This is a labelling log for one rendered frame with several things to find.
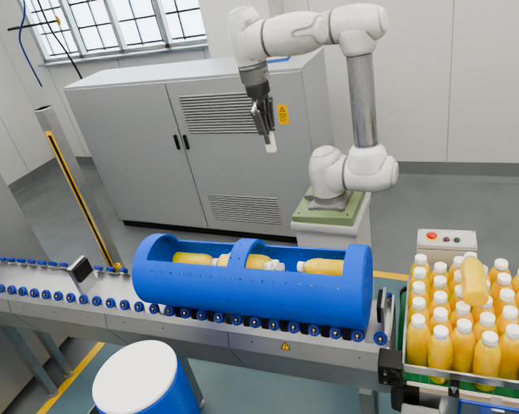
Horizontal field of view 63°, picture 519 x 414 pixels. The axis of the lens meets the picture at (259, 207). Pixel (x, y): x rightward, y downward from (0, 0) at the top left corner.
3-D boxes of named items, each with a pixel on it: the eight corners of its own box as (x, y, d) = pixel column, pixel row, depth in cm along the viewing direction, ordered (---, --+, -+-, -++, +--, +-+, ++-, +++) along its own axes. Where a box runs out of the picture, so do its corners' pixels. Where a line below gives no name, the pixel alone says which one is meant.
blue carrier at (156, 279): (179, 264, 194) (155, 219, 177) (374, 281, 162) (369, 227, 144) (149, 316, 174) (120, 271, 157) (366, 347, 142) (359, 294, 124)
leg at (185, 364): (197, 398, 245) (165, 323, 213) (206, 400, 243) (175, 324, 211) (193, 407, 240) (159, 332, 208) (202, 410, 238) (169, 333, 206)
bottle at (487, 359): (498, 394, 123) (505, 351, 114) (470, 389, 126) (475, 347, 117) (496, 374, 129) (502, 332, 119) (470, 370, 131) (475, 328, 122)
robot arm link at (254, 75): (271, 57, 129) (275, 76, 132) (245, 60, 133) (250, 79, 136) (259, 65, 122) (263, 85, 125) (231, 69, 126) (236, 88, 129)
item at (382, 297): (380, 311, 154) (378, 286, 148) (387, 312, 153) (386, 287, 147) (377, 333, 147) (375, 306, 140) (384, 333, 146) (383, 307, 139)
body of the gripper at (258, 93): (260, 85, 125) (267, 114, 130) (272, 75, 132) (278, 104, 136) (239, 87, 129) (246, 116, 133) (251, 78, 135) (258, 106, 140)
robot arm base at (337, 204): (311, 190, 217) (310, 181, 214) (354, 191, 206) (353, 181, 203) (299, 209, 203) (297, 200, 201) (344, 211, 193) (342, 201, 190)
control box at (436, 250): (417, 248, 169) (417, 227, 163) (473, 251, 161) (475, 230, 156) (416, 264, 161) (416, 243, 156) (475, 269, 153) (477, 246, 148)
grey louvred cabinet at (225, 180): (151, 200, 470) (102, 70, 396) (341, 213, 378) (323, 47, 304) (120, 228, 430) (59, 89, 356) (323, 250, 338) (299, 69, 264)
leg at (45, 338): (68, 370, 281) (25, 302, 249) (75, 372, 279) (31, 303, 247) (62, 378, 277) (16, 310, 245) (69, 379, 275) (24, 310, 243)
